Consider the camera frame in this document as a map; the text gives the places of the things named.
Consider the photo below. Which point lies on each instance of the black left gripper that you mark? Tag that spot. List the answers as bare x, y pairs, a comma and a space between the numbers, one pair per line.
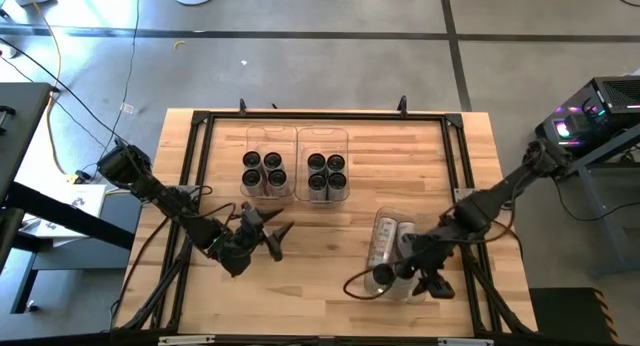
240, 246

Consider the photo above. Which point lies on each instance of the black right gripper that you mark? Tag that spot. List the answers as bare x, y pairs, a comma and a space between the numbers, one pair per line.
430, 251

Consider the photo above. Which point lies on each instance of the Peach Vibe Celsius can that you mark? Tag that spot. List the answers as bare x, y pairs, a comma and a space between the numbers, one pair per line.
252, 159
277, 178
252, 177
273, 160

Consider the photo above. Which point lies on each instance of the clear plastic bin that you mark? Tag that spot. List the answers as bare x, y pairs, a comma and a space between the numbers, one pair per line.
270, 133
387, 211
322, 136

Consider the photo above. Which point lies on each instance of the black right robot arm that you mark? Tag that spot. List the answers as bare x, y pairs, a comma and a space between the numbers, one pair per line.
500, 191

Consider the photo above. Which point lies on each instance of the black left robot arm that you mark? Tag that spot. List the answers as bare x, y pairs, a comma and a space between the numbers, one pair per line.
165, 198

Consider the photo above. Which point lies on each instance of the black box with hazard stripes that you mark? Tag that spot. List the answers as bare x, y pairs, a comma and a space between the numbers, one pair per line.
565, 316

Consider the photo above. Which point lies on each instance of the white paper sheet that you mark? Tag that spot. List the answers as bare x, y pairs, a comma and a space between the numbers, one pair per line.
95, 198

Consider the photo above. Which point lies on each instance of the small clear label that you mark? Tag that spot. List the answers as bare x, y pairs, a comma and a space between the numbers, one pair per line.
127, 108

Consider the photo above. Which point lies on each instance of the yellow tape scrap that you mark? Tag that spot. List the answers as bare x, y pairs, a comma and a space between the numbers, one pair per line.
175, 45

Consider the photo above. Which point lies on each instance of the grey metal computer stand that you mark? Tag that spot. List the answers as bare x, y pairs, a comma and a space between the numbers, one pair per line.
607, 153

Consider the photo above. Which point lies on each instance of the black computer with coloured lights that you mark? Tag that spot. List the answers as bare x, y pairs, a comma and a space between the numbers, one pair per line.
615, 101

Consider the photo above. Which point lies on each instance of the dark grey desk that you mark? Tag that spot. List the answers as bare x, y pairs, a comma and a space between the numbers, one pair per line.
20, 116

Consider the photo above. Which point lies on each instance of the white power strip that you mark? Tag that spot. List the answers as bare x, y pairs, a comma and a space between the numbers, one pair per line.
6, 51

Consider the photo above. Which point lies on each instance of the silver aluminium bracket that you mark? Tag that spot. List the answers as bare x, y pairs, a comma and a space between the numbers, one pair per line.
464, 193
465, 342
185, 340

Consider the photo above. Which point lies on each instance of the black clamp post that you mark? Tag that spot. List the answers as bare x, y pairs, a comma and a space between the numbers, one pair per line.
402, 103
242, 104

